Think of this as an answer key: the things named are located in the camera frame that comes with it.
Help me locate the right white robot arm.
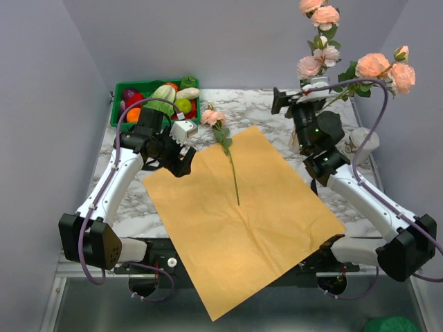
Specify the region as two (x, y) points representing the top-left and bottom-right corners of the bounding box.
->
(271, 89), (437, 282)

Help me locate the aluminium frame bar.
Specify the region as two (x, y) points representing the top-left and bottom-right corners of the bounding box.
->
(39, 262), (423, 332)

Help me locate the white cup with drawing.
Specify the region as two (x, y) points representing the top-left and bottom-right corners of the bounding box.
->
(337, 127), (381, 165)

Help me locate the white radish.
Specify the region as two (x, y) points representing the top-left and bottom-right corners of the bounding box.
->
(175, 87), (200, 100)

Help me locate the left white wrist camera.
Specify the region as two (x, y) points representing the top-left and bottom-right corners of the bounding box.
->
(170, 120), (198, 145)

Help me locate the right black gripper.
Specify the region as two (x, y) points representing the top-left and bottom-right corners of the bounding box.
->
(270, 86), (323, 152)

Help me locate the purple eggplant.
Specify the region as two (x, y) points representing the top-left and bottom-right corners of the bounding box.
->
(117, 100), (127, 122)

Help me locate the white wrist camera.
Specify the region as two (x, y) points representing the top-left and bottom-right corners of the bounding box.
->
(296, 76), (329, 104)
(170, 120), (198, 145)

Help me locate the purple onion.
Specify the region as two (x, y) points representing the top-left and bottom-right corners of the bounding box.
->
(121, 88), (138, 102)

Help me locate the white ribbed vase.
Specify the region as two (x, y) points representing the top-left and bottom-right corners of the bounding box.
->
(288, 127), (300, 154)

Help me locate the orange fruit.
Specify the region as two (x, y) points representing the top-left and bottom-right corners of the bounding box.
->
(126, 107), (141, 123)

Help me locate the red chili pepper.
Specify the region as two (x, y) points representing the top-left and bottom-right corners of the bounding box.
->
(183, 100), (197, 119)

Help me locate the green plastic crate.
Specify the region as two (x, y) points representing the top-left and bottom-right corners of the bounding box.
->
(110, 78), (201, 131)

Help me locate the purple cable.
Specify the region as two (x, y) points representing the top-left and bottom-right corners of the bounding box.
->
(304, 77), (443, 300)
(78, 98), (188, 302)

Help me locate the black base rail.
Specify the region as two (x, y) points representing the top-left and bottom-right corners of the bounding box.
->
(71, 237), (381, 290)

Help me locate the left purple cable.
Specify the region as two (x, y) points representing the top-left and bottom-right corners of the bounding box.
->
(78, 98), (188, 302)

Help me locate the green bell pepper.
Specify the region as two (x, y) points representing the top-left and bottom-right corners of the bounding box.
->
(179, 76), (199, 90)

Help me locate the orange tomato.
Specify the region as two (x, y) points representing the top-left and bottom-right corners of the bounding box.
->
(165, 82), (179, 92)

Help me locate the green object bottom corner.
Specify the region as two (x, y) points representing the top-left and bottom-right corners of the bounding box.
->
(362, 316), (420, 332)

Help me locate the green lime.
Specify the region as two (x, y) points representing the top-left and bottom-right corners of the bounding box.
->
(175, 98), (192, 115)

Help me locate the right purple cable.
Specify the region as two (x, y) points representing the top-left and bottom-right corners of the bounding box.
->
(304, 77), (443, 300)

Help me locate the pink rose stem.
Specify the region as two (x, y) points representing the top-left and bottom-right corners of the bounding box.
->
(297, 35), (341, 80)
(298, 0), (341, 53)
(200, 104), (240, 205)
(330, 46), (416, 104)

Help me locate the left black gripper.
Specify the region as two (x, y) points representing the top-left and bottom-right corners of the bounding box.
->
(153, 126), (196, 177)

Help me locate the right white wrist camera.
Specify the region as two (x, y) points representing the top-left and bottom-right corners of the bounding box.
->
(296, 76), (329, 104)

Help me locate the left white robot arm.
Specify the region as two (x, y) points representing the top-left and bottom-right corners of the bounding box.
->
(58, 108), (198, 273)

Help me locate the orange wrapping paper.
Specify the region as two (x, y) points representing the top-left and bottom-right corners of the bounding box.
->
(143, 126), (345, 320)

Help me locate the green cabbage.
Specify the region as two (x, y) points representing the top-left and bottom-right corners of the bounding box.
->
(141, 84), (176, 117)

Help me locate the black ribbon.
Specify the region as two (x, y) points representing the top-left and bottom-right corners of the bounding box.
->
(310, 178), (318, 196)

